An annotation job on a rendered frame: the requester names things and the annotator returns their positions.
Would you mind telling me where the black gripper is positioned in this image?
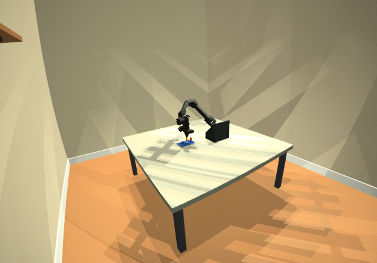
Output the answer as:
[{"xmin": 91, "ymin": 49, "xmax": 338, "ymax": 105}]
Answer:
[{"xmin": 182, "ymin": 123, "xmax": 194, "ymax": 138}]

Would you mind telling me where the blue circuit board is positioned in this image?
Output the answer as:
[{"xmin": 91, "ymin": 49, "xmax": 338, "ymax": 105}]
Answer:
[{"xmin": 177, "ymin": 137, "xmax": 195, "ymax": 148}]

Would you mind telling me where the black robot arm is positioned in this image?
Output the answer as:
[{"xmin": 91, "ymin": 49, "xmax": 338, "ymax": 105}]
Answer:
[{"xmin": 176, "ymin": 99, "xmax": 217, "ymax": 132}]

